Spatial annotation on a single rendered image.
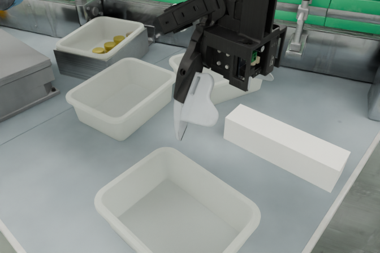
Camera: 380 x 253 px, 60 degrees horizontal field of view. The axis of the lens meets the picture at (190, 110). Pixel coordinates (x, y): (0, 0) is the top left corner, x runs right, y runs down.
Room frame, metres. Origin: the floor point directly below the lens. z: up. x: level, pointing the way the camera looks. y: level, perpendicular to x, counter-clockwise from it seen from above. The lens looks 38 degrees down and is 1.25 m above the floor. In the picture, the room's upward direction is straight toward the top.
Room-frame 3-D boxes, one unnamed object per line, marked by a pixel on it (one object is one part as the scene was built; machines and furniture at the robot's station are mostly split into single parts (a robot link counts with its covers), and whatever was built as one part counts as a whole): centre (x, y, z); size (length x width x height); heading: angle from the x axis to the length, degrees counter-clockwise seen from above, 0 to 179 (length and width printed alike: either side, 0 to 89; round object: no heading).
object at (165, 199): (0.31, 0.02, 0.78); 0.22 x 0.17 x 0.09; 47
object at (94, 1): (1.02, 0.32, 0.85); 0.09 x 0.04 x 0.07; 158
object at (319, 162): (0.48, -0.19, 0.78); 0.24 x 0.06 x 0.06; 52
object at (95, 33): (0.87, 0.25, 0.80); 0.22 x 0.17 x 0.09; 158
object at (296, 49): (0.77, -0.27, 0.90); 0.17 x 0.05 x 0.22; 158
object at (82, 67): (0.90, 0.24, 0.79); 0.27 x 0.17 x 0.08; 158
